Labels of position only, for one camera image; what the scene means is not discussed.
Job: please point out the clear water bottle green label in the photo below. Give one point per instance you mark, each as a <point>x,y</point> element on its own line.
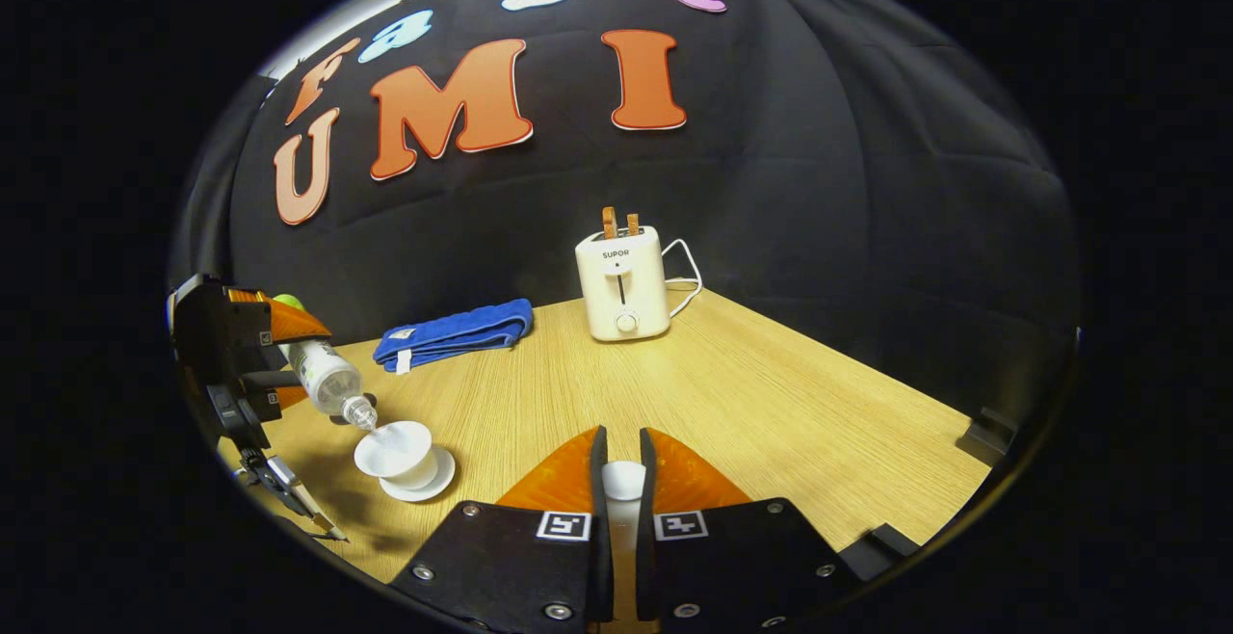
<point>327,374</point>

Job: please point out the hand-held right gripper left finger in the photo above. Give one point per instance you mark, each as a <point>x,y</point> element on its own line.
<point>601,518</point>

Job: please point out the white toaster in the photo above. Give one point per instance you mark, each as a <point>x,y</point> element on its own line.
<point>621,292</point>

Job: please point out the blue folded towel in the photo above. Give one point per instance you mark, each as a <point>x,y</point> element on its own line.
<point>453,330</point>

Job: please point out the white teacup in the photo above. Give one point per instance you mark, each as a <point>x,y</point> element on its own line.
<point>400,456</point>

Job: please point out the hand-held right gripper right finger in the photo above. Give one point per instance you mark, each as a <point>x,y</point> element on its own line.
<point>645,518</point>

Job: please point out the black block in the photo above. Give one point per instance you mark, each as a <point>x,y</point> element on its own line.
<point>878,549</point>
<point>987,438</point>

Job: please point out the black backdrop cloth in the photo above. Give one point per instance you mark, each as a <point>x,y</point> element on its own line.
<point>819,210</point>

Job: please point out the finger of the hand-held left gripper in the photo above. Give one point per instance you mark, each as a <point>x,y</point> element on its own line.
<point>289,324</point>
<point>284,388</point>

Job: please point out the white saucer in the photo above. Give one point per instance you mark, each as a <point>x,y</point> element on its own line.
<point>438,482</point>

